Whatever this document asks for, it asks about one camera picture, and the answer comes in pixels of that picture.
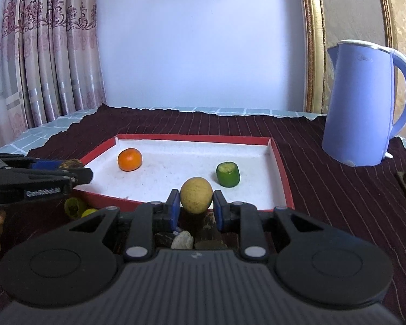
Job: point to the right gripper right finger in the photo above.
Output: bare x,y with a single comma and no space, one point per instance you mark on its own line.
245,220

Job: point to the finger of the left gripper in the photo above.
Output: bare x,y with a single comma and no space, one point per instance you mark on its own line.
77,176
45,164

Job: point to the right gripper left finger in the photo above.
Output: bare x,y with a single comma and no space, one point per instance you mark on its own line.
148,219

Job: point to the green tomato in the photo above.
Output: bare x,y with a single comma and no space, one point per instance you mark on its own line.
74,208
88,212

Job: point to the dark sugarcane piece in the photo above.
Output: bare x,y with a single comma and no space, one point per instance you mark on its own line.
208,237
174,240

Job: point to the yellow longan fruit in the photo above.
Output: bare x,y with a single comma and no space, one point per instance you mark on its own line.
196,195

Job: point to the orange mandarin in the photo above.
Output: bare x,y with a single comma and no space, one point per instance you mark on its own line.
130,159

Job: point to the light blue checked sheet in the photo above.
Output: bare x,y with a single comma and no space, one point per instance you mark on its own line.
36,137

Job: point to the red shallow box tray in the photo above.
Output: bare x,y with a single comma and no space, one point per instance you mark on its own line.
170,159

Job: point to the pink patterned curtain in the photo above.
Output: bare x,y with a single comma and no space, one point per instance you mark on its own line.
49,62

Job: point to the dark striped table cloth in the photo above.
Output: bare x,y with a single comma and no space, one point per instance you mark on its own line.
366,201

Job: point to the blue electric kettle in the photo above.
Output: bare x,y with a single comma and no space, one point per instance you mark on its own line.
360,121

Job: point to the gold picture frame moulding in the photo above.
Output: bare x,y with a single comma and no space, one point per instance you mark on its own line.
315,38

